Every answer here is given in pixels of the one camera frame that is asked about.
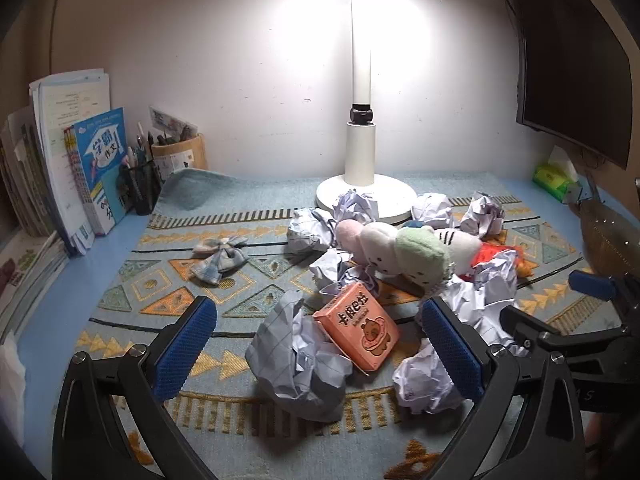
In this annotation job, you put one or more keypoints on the white desk lamp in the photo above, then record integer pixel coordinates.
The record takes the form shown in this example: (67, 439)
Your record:
(360, 155)

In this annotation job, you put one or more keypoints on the stack of flat magazines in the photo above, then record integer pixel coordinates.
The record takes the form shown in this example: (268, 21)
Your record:
(27, 270)

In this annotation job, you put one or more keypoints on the dark upright books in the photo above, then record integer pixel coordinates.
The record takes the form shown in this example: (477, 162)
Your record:
(20, 180)

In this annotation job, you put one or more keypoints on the black curved television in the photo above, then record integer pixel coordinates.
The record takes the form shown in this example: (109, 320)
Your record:
(570, 60)

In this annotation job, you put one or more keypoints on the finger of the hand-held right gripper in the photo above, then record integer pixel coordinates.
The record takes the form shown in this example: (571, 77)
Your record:
(575, 340)
(592, 285)

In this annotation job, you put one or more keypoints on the white tissue sheet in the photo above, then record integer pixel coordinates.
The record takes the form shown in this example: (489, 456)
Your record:
(10, 380)

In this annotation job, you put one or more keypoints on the person's right hand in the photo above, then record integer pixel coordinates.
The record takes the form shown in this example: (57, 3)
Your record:
(600, 432)

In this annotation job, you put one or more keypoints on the blue plaid fabric bow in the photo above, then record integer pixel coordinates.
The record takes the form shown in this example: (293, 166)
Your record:
(220, 260)

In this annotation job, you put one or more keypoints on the green plush toy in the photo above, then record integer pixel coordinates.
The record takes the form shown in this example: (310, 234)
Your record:
(420, 255)

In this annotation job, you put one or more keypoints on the blue plush toy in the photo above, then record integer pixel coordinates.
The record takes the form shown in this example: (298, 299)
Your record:
(412, 223)

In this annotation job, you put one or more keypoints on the blue patterned woven mat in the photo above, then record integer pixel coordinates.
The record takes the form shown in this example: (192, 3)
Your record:
(165, 280)

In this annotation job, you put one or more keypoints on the pink plush toy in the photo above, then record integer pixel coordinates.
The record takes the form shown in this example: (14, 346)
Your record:
(347, 237)

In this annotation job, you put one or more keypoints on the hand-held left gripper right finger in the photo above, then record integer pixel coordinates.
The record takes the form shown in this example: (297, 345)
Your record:
(450, 350)

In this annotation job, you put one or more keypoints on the green tissue box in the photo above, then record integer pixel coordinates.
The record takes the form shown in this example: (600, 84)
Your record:
(552, 177)

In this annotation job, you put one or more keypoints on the orange cartoon box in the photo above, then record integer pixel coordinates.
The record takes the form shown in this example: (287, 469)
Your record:
(360, 330)

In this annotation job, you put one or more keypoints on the white cat plush toy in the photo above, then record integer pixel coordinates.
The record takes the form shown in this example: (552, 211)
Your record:
(457, 245)

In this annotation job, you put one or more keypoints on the white workbook stack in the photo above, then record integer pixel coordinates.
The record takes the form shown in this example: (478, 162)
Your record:
(62, 125)

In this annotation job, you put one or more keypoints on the red orange plush toy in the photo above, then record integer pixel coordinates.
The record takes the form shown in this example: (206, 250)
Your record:
(495, 254)

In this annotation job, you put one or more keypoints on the small round white plush toy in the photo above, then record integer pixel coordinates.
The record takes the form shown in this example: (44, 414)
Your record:
(380, 250)

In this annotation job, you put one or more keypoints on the pale printed card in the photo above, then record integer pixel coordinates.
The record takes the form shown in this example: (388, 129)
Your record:
(167, 120)

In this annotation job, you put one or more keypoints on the black mesh pen holder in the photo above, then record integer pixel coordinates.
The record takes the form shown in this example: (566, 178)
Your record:
(139, 187)

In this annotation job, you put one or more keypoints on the blue cover book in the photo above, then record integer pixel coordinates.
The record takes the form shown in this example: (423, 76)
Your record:
(100, 165)

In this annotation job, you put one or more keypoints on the pile of paper balls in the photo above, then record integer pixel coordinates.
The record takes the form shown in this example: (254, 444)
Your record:
(300, 360)

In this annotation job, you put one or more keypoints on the amber ribbed glass plate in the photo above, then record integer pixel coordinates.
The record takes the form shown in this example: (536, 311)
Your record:
(607, 240)

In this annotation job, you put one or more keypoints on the metal tablet stand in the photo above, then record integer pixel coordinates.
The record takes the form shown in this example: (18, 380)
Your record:
(585, 190)

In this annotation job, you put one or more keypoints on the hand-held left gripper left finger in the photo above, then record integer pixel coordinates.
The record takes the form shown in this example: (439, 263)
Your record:
(185, 350)

